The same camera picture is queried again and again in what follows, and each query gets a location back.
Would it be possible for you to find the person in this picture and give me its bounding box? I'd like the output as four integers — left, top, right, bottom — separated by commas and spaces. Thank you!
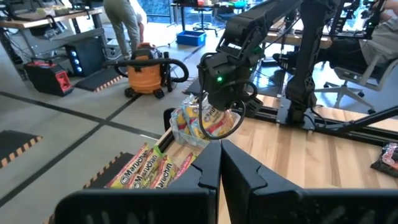
102, 0, 149, 60
272, 0, 398, 82

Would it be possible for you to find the black and red case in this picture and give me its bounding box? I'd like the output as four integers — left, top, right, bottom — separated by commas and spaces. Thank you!
24, 60, 75, 97

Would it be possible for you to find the black Fire Noodle pack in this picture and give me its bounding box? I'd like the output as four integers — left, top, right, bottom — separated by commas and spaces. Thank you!
369, 142, 398, 179

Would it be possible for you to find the Maruchan lime chili shrimp pack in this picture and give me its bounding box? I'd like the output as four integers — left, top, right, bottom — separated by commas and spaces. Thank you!
150, 154, 178, 190
104, 142, 150, 190
172, 151, 198, 183
130, 145, 165, 190

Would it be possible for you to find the clear plastic bin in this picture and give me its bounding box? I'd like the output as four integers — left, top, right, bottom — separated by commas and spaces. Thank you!
169, 107, 242, 149

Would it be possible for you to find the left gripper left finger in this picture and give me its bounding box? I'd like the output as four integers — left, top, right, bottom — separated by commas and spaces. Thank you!
54, 140, 223, 224

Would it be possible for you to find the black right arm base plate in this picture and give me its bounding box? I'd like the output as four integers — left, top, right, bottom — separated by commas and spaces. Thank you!
275, 93, 315, 130

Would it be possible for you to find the black aluminium table frame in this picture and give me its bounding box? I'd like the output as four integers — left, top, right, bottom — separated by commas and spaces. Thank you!
157, 104, 398, 153

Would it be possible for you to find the wooden workbench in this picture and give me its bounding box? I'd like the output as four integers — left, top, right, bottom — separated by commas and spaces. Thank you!
0, 6, 108, 57

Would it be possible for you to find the blue plastic crate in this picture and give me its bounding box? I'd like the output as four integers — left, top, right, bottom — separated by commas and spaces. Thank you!
176, 30, 207, 47

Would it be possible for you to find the orange shop vacuum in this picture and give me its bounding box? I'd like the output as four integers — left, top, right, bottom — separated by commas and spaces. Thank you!
104, 42, 190, 100

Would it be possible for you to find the black computer tower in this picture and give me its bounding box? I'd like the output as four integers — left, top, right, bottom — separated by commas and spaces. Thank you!
63, 37, 106, 77

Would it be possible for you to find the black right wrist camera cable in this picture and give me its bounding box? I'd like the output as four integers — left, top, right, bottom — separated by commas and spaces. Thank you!
197, 55, 259, 141

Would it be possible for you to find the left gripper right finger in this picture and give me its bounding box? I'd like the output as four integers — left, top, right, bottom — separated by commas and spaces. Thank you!
221, 139, 398, 224

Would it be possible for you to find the white office chair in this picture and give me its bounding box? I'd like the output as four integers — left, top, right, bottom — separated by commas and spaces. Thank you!
313, 57, 398, 114

